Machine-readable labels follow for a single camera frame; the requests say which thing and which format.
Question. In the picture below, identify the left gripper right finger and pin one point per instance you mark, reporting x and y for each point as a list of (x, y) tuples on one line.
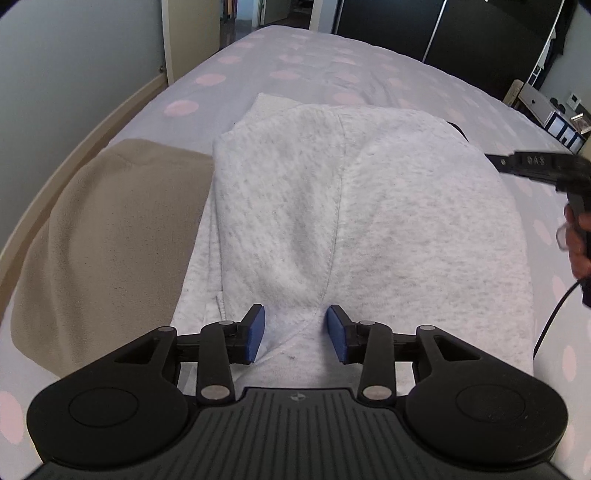
[(370, 345)]

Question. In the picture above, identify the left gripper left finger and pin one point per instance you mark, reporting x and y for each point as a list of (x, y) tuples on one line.
[(221, 345)]

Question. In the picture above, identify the grey printed sweatshirt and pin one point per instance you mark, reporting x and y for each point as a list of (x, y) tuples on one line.
[(390, 213)]

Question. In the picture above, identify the right hand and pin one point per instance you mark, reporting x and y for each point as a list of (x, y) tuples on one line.
[(571, 239)]

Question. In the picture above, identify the white shelf unit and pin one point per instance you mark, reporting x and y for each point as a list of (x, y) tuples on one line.
[(572, 131)]

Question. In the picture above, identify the beige folded garment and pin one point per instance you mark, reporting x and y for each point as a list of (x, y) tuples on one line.
[(108, 264)]

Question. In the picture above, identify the dark wardrobe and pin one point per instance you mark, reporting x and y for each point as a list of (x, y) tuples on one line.
[(487, 44)]

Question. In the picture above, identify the white door with handle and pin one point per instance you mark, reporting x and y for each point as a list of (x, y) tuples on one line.
[(190, 31)]

